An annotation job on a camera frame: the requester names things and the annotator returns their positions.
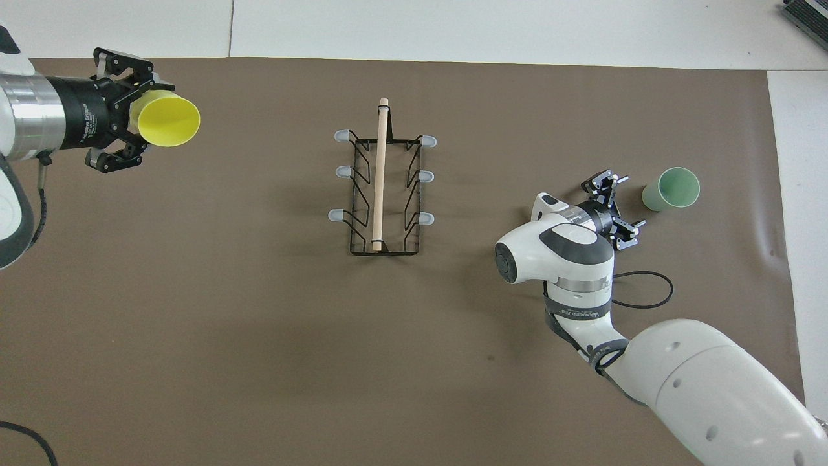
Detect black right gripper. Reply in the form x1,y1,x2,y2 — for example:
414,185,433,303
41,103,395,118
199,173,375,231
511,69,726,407
578,170,646,251

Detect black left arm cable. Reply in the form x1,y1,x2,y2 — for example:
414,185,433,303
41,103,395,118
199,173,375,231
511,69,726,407
0,150,59,466

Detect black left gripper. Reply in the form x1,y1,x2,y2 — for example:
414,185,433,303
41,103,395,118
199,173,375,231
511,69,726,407
45,47,175,174

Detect pale green cup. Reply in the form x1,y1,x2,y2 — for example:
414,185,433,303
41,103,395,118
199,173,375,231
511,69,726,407
642,167,701,212

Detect brown table mat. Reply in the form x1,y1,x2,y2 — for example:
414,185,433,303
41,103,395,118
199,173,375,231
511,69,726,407
0,57,806,466

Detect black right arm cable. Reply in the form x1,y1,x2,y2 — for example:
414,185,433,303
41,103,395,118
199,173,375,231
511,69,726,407
611,271,673,309

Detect black wire cup rack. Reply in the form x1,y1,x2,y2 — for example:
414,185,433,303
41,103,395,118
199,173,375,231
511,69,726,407
327,98,438,257

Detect yellow cup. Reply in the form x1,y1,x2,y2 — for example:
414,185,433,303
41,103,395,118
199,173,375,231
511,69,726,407
129,89,201,148

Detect dark grey device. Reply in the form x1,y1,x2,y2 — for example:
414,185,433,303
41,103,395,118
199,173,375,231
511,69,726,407
779,0,828,33

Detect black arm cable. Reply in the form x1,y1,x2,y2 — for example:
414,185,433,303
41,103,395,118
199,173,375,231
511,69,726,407
611,271,673,309
0,150,59,466

